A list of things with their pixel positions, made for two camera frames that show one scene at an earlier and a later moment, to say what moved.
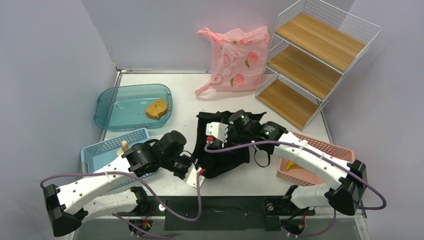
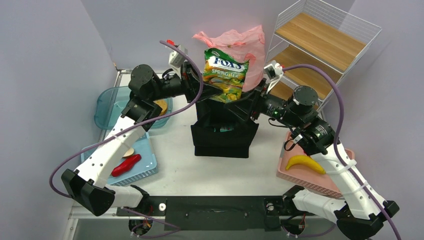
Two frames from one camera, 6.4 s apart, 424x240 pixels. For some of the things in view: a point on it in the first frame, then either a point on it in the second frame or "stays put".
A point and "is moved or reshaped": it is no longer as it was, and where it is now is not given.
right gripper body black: x=235 y=139 → x=260 y=105
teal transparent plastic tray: x=123 y=106 stays put
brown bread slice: x=157 y=108 stays put
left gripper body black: x=179 y=165 → x=187 y=82
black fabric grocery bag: x=220 y=145 is moved or reshaped
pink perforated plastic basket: x=304 y=175 stays put
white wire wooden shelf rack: x=314 y=45 stays put
